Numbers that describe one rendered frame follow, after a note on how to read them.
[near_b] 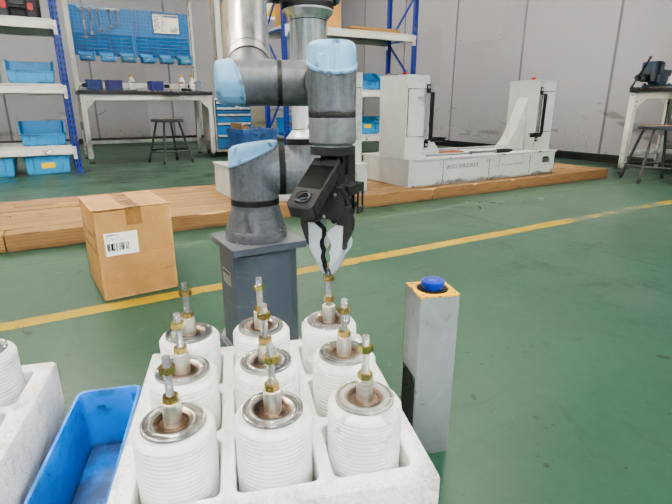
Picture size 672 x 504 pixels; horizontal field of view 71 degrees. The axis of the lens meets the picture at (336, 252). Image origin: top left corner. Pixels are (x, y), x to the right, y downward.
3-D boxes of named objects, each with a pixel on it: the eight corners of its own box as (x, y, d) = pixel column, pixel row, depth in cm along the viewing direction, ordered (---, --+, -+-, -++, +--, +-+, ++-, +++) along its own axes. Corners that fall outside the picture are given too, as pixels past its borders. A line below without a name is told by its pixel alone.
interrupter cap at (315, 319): (356, 316, 85) (356, 313, 85) (340, 334, 79) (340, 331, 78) (318, 310, 88) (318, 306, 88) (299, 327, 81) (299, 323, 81)
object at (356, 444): (315, 500, 68) (313, 391, 63) (369, 473, 73) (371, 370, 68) (353, 551, 60) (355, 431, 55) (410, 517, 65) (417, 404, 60)
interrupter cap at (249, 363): (235, 356, 72) (235, 352, 72) (283, 347, 75) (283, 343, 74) (246, 382, 65) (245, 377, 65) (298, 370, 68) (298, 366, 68)
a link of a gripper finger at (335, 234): (359, 268, 83) (358, 216, 81) (344, 278, 78) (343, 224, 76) (343, 266, 85) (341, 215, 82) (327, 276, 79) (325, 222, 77)
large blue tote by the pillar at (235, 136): (226, 161, 531) (224, 127, 520) (260, 159, 554) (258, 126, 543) (245, 166, 492) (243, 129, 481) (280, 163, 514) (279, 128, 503)
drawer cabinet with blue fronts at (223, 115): (205, 153, 627) (201, 98, 606) (239, 151, 649) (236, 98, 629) (218, 157, 578) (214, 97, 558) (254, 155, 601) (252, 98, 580)
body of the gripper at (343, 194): (365, 215, 82) (366, 144, 78) (343, 226, 74) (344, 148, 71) (326, 211, 85) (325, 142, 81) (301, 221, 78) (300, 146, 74)
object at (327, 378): (304, 443, 80) (302, 346, 74) (354, 425, 84) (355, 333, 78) (330, 481, 71) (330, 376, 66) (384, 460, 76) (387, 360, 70)
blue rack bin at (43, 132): (22, 143, 462) (18, 120, 456) (67, 141, 481) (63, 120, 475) (20, 146, 421) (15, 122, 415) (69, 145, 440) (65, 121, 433)
